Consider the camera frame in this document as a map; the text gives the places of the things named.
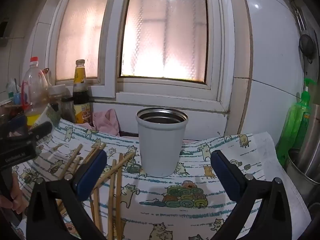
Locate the blue plastic container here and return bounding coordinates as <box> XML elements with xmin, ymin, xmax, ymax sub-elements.
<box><xmin>12</xmin><ymin>92</ymin><xmax>24</xmax><ymax>106</ymax></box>

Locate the bunch of bamboo chopsticks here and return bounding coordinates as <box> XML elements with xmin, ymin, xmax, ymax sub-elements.
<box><xmin>49</xmin><ymin>142</ymin><xmax>137</xmax><ymax>240</ymax></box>

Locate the white window frame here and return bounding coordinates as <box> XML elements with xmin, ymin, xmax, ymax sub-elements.
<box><xmin>47</xmin><ymin>0</ymin><xmax>237</xmax><ymax>114</ymax></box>

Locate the small bottle brown cap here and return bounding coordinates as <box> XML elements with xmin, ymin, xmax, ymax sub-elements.
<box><xmin>42</xmin><ymin>67</ymin><xmax>53</xmax><ymax>88</ymax></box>

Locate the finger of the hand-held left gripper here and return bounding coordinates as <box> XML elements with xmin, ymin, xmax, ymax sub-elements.
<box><xmin>0</xmin><ymin>116</ymin><xmax>28</xmax><ymax>138</ymax></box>
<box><xmin>27</xmin><ymin>121</ymin><xmax>53</xmax><ymax>142</ymax></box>

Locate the white steel-lined cup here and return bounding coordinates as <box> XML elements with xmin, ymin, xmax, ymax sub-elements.
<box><xmin>136</xmin><ymin>107</ymin><xmax>188</xmax><ymax>178</ymax></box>

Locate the pink cloth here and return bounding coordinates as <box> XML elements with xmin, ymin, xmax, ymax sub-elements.
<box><xmin>92</xmin><ymin>109</ymin><xmax>121</xmax><ymax>137</ymax></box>

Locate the spice jar black lid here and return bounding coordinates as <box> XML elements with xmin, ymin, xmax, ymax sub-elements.
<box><xmin>61</xmin><ymin>97</ymin><xmax>76</xmax><ymax>123</ymax></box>

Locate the clear plastic bottle red cap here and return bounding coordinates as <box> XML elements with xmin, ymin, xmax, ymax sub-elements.
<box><xmin>21</xmin><ymin>57</ymin><xmax>49</xmax><ymax>127</ymax></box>

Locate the cat print cloth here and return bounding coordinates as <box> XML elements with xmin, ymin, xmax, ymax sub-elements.
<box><xmin>10</xmin><ymin>119</ymin><xmax>313</xmax><ymax>240</ymax></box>

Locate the white green packet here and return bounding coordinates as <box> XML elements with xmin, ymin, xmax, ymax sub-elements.
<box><xmin>32</xmin><ymin>104</ymin><xmax>62</xmax><ymax>131</ymax></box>

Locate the green dish soap bottle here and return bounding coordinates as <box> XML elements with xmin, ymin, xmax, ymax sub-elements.
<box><xmin>276</xmin><ymin>78</ymin><xmax>317</xmax><ymax>167</ymax></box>

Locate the dark sauce bottle yellow label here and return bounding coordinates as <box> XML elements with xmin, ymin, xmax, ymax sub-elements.
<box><xmin>72</xmin><ymin>59</ymin><xmax>92</xmax><ymax>125</ymax></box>

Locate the person's left hand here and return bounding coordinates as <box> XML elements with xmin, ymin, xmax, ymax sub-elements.
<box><xmin>0</xmin><ymin>173</ymin><xmax>28</xmax><ymax>215</ymax></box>

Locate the stainless steel container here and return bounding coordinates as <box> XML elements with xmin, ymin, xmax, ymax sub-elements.
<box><xmin>297</xmin><ymin>100</ymin><xmax>320</xmax><ymax>179</ymax></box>

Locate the clear glass jar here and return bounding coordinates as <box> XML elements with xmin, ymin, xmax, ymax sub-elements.
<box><xmin>49</xmin><ymin>85</ymin><xmax>73</xmax><ymax>105</ymax></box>

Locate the black suction hook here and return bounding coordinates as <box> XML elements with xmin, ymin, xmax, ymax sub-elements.
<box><xmin>299</xmin><ymin>33</ymin><xmax>316</xmax><ymax>64</ymax></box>

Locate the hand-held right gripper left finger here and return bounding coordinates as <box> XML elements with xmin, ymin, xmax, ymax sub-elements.
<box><xmin>26</xmin><ymin>150</ymin><xmax>108</xmax><ymax>240</ymax></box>

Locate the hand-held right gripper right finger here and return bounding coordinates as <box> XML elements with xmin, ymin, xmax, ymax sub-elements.
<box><xmin>210</xmin><ymin>150</ymin><xmax>293</xmax><ymax>240</ymax></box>

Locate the stainless steel pot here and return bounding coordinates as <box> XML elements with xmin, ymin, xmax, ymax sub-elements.
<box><xmin>286</xmin><ymin>148</ymin><xmax>320</xmax><ymax>195</ymax></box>

